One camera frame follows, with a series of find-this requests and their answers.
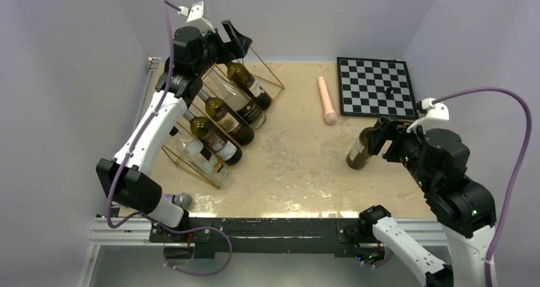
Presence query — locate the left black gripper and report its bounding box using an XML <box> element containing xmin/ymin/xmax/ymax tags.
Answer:
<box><xmin>194</xmin><ymin>20</ymin><xmax>251</xmax><ymax>76</ymax></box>

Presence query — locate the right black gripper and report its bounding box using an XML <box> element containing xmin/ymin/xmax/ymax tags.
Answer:
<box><xmin>364</xmin><ymin>113</ymin><xmax>436</xmax><ymax>190</ymax></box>

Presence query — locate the clear brown-tinted bottle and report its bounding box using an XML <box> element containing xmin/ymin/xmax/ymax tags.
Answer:
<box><xmin>208</xmin><ymin>68</ymin><xmax>267</xmax><ymax>130</ymax></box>

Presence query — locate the dark green wine bottle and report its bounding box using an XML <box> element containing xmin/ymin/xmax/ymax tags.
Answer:
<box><xmin>183</xmin><ymin>110</ymin><xmax>243</xmax><ymax>165</ymax></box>

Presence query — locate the clear glass liquor bottle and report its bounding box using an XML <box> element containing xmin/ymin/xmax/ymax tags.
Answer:
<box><xmin>177</xmin><ymin>134</ymin><xmax>229</xmax><ymax>188</ymax></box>

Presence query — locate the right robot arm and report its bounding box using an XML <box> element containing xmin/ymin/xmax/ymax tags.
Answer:
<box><xmin>347</xmin><ymin>117</ymin><xmax>497</xmax><ymax>286</ymax></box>

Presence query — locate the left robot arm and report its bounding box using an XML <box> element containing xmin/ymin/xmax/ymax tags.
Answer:
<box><xmin>96</xmin><ymin>20</ymin><xmax>252</xmax><ymax>242</ymax></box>

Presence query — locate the black white chessboard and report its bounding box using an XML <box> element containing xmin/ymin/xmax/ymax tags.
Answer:
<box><xmin>336</xmin><ymin>57</ymin><xmax>418</xmax><ymax>120</ymax></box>

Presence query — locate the purple glitter microphone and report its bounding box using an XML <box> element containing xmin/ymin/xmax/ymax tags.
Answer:
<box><xmin>164</xmin><ymin>193</ymin><xmax>193</xmax><ymax>210</ymax></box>

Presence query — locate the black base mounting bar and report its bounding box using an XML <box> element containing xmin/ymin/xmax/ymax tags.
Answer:
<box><xmin>150</xmin><ymin>218</ymin><xmax>391</xmax><ymax>265</ymax></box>

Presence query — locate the gold wire wine rack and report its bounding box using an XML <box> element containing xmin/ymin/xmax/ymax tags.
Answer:
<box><xmin>161</xmin><ymin>48</ymin><xmax>285</xmax><ymax>188</ymax></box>

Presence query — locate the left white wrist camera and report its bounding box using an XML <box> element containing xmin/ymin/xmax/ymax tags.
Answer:
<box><xmin>178</xmin><ymin>1</ymin><xmax>216</xmax><ymax>35</ymax></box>

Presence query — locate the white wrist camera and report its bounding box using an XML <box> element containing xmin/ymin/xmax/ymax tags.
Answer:
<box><xmin>178</xmin><ymin>1</ymin><xmax>216</xmax><ymax>35</ymax></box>
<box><xmin>406</xmin><ymin>98</ymin><xmax>450</xmax><ymax>134</ymax></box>

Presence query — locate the pink cylindrical handle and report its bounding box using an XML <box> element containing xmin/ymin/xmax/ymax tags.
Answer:
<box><xmin>317</xmin><ymin>76</ymin><xmax>338</xmax><ymax>125</ymax></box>

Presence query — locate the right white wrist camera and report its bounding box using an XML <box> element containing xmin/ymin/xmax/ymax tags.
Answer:
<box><xmin>406</xmin><ymin>98</ymin><xmax>450</xmax><ymax>134</ymax></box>

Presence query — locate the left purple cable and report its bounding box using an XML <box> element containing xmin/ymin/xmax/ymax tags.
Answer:
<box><xmin>105</xmin><ymin>0</ymin><xmax>182</xmax><ymax>230</ymax></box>

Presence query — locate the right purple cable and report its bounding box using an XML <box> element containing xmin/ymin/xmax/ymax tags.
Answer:
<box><xmin>432</xmin><ymin>87</ymin><xmax>533</xmax><ymax>287</ymax></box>

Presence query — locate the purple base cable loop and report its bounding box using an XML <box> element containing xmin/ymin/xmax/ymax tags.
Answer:
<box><xmin>162</xmin><ymin>228</ymin><xmax>234</xmax><ymax>277</ymax></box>

